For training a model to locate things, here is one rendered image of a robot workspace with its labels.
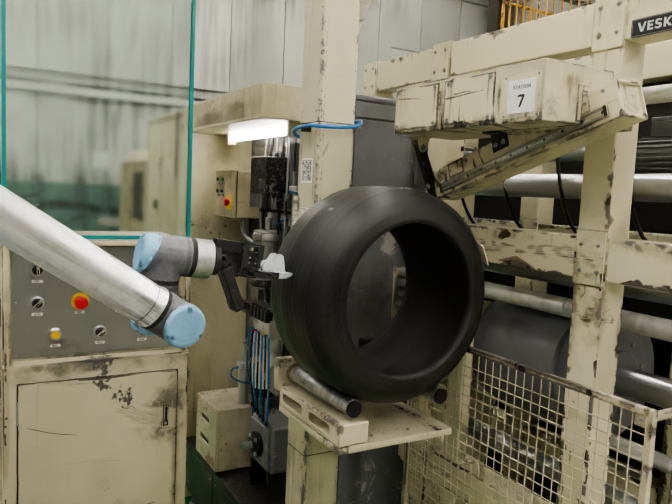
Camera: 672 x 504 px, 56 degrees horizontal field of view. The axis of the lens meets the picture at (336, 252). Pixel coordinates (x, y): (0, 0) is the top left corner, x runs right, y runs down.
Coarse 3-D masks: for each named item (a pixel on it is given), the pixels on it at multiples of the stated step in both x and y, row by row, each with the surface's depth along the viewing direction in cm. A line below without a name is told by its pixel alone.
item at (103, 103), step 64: (64, 0) 184; (128, 0) 192; (192, 0) 201; (64, 64) 185; (128, 64) 194; (192, 64) 203; (64, 128) 187; (128, 128) 196; (192, 128) 205; (64, 192) 189; (128, 192) 198
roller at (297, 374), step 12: (300, 372) 185; (300, 384) 183; (312, 384) 177; (324, 384) 174; (324, 396) 170; (336, 396) 166; (348, 396) 164; (336, 408) 166; (348, 408) 160; (360, 408) 162
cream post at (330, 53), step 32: (320, 0) 187; (352, 0) 190; (320, 32) 187; (352, 32) 191; (320, 64) 187; (352, 64) 192; (320, 96) 188; (352, 96) 193; (320, 128) 189; (320, 160) 190; (320, 192) 191; (288, 448) 208; (320, 448) 201; (288, 480) 208; (320, 480) 202
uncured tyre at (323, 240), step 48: (336, 192) 174; (384, 192) 160; (288, 240) 167; (336, 240) 153; (432, 240) 193; (288, 288) 160; (336, 288) 151; (432, 288) 197; (480, 288) 174; (288, 336) 165; (336, 336) 153; (384, 336) 194; (432, 336) 191; (336, 384) 160; (384, 384) 161; (432, 384) 170
